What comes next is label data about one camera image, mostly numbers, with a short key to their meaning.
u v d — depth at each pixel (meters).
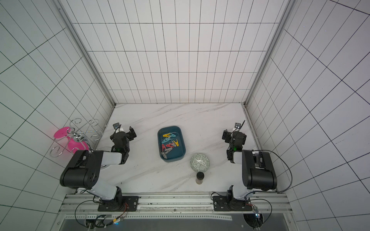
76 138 0.67
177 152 0.92
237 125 0.81
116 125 0.79
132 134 0.88
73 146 0.74
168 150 0.92
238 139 0.73
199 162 0.86
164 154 0.89
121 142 0.71
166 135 1.00
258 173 0.46
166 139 0.97
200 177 0.73
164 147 0.93
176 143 0.95
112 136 0.83
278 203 0.74
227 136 0.86
